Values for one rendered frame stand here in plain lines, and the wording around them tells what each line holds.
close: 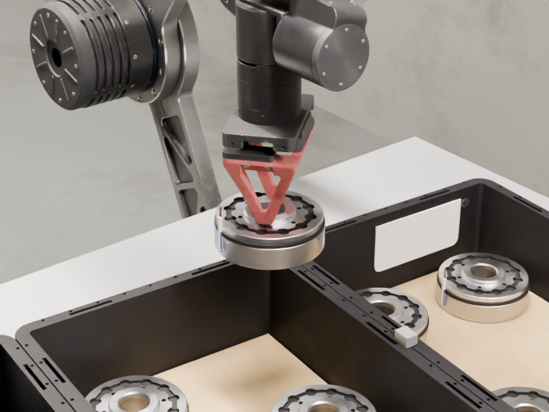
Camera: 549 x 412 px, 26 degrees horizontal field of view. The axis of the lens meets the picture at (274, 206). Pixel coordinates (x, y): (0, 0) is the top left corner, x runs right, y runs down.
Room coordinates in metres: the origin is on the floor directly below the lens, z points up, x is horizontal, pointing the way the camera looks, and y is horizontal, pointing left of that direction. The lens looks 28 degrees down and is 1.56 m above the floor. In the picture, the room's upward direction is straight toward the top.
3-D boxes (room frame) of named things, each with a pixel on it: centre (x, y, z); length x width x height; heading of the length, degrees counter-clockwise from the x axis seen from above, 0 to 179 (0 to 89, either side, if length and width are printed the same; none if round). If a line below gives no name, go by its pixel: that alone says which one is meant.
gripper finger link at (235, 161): (0.97, 0.01, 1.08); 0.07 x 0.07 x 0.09; 78
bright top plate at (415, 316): (1.08, -0.11, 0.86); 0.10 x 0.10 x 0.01
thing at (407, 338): (0.92, -0.12, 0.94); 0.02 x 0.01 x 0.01; 33
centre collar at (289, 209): (0.98, 0.00, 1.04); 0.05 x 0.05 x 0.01
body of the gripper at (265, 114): (0.98, 0.00, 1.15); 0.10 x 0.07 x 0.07; 168
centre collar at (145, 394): (0.91, 0.13, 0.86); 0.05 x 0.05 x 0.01
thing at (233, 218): (0.98, 0.00, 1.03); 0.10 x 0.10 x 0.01
